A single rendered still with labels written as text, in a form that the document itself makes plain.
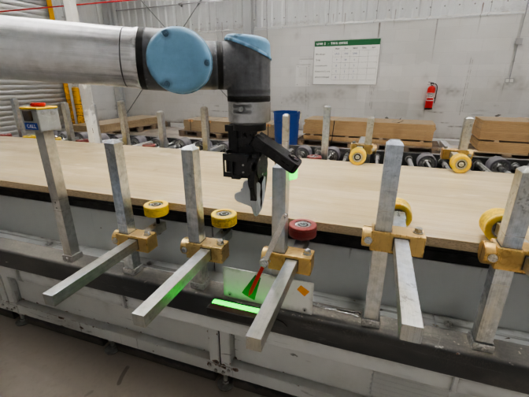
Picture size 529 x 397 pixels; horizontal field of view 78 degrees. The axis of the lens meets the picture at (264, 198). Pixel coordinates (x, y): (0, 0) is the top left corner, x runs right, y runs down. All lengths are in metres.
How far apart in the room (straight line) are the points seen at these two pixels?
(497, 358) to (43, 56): 1.05
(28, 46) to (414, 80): 7.54
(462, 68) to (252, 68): 7.33
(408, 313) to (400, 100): 7.38
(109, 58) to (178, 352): 1.33
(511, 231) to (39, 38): 0.88
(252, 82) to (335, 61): 7.35
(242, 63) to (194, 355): 1.27
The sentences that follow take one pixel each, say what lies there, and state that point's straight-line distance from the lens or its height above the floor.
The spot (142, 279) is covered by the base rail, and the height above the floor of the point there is 0.70.
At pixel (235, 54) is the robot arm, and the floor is 1.34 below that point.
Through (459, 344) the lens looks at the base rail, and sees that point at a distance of 0.97.
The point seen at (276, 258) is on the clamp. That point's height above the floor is 0.86.
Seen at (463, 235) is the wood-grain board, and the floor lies 0.90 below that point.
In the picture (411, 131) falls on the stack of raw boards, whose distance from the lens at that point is 6.62.
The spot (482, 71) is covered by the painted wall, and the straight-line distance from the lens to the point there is 7.94.
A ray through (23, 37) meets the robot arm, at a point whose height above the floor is 1.35.
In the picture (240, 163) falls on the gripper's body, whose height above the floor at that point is 1.13.
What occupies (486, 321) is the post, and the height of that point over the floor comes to 0.78.
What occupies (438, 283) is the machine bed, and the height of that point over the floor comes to 0.73.
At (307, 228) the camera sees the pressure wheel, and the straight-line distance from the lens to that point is 0.92.
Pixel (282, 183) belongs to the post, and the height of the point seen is 1.06.
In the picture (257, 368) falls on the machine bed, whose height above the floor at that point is 0.17.
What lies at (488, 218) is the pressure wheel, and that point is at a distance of 1.01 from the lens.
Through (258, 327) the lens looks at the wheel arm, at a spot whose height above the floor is 0.86.
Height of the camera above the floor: 1.30
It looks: 20 degrees down
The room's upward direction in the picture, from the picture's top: straight up
